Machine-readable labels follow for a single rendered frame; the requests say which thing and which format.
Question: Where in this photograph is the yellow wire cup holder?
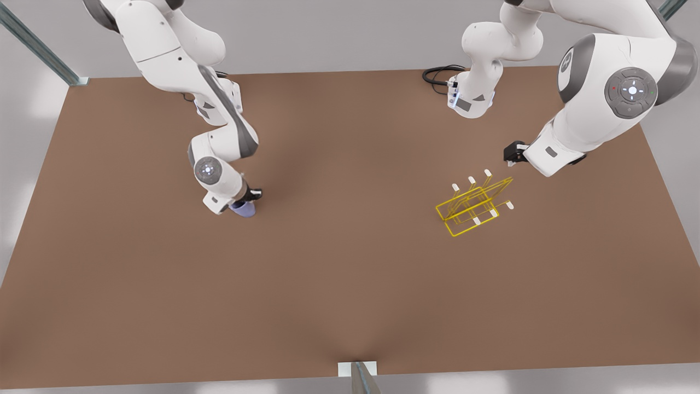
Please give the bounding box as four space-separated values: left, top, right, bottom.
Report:
435 169 515 237

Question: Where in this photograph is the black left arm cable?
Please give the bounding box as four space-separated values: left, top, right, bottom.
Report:
422 65 467 96

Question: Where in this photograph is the silver frame post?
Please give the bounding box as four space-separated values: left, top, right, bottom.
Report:
658 0 689 21
0 3 90 86
337 361 383 394

